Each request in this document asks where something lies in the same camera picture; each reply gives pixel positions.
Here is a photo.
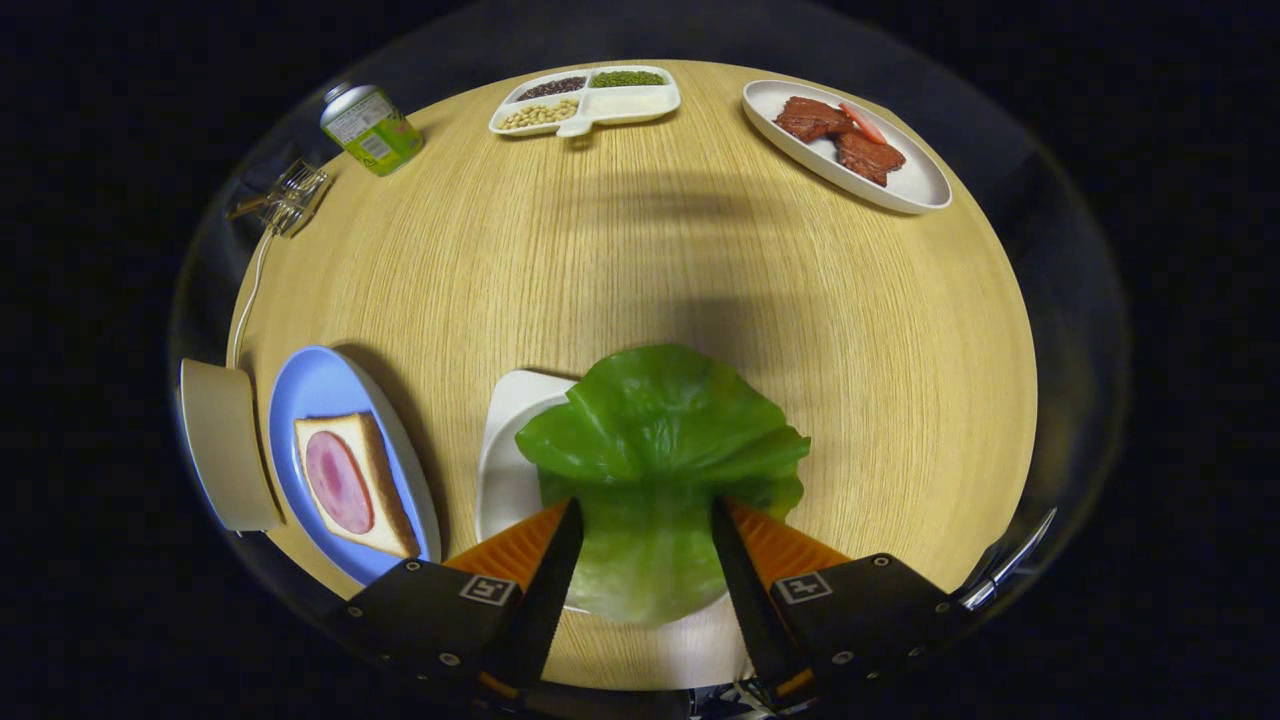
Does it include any small brown meat slice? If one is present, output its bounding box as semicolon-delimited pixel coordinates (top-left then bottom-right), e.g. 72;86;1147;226
836;131;907;188

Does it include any white rectangular plate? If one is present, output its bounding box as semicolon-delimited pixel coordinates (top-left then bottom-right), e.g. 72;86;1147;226
475;369;731;616

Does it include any pink sausage piece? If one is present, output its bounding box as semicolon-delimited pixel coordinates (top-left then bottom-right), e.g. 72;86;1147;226
838;101;888;146

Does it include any green lettuce leaf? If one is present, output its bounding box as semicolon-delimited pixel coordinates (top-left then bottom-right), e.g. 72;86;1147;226
515;343;811;629

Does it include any cream toaster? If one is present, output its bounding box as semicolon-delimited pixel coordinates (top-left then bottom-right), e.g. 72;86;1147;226
178;357;283;534

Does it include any pile of yellow soybeans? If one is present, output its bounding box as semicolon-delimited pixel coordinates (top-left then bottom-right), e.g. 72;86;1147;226
497;98;581;131

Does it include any bread slice with crust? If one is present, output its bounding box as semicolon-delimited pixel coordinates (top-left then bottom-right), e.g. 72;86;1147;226
293;411;421;561

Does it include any white oval plate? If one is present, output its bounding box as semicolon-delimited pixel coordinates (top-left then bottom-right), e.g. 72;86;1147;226
741;79;953;216

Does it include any white divided dish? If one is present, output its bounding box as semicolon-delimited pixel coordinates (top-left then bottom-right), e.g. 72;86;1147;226
487;65;683;139

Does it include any blue round plate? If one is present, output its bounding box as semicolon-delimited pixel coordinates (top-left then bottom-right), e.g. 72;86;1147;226
267;345;443;588

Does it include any large brown meat slice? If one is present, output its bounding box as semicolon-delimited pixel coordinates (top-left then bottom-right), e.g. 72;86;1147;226
773;96;856;143

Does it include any white toaster cable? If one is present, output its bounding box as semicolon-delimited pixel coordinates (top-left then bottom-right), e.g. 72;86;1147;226
226;225;276;369

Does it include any pink ham slice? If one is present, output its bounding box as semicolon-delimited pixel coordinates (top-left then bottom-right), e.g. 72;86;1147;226
304;430;375;536

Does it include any pile of dark red beans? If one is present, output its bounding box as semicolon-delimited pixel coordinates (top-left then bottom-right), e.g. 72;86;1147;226
515;76;588;102

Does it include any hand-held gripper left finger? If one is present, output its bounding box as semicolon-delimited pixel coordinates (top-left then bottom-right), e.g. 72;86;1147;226
322;498;586;703

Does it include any wire mesh basket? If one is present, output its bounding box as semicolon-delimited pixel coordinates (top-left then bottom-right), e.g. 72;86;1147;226
250;158;334;239

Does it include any green metal bottle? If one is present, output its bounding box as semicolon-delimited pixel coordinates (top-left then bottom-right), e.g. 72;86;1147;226
319;83;425;178

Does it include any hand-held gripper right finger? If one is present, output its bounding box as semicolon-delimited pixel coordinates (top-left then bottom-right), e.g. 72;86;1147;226
708;497;979;706

